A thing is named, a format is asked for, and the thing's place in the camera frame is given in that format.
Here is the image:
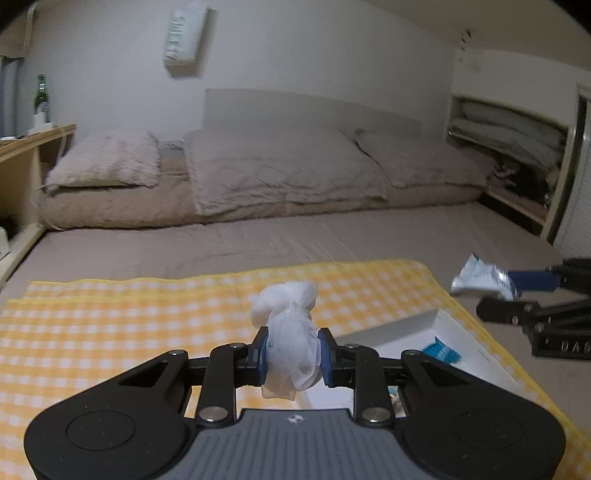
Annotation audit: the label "grey white sachet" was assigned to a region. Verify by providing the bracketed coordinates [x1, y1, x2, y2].
[450, 254, 518, 301]

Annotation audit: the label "white mesh pouch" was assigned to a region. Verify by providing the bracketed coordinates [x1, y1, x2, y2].
[250, 281, 322, 401]

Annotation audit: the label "blue sachet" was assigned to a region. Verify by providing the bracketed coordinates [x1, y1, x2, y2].
[422, 337, 462, 365]

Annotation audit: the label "bag with teal bead cord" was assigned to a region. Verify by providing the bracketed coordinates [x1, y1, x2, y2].
[388, 386, 405, 416]

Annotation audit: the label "white shallow box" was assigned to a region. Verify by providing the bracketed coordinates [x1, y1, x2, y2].
[301, 307, 525, 411]

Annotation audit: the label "white louvered closet door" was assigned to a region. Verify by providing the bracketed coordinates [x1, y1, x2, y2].
[554, 86, 590, 258]

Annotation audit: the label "grey bed sheet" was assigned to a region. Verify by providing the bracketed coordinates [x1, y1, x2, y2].
[1, 203, 590, 465]

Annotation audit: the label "closet shelf with bedding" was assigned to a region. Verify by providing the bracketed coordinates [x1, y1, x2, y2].
[447, 94, 575, 241]

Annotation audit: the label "right grey quilted pillow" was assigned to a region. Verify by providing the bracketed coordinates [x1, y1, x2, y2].
[355, 129, 487, 188]

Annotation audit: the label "beige folded quilt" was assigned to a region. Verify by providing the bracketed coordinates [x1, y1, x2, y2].
[36, 154, 481, 230]

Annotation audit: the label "yellow checkered cloth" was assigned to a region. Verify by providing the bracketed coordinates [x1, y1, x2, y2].
[0, 259, 591, 480]

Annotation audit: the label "large grey quilted pillow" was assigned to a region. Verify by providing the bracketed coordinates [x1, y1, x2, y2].
[184, 125, 388, 216]

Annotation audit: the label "fluffy beige pillow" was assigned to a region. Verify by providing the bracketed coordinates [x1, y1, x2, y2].
[46, 130, 161, 188]

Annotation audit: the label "wooden shelf unit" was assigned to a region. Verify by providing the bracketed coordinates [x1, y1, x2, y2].
[1, 124, 77, 283]

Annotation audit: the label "green glass bottle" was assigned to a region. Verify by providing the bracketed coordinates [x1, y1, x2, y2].
[34, 74, 50, 125]

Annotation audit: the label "white hanging bag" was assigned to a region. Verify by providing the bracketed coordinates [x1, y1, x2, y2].
[163, 1, 208, 66]

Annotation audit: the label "grey curtain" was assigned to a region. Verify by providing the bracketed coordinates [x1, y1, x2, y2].
[0, 56, 22, 137]

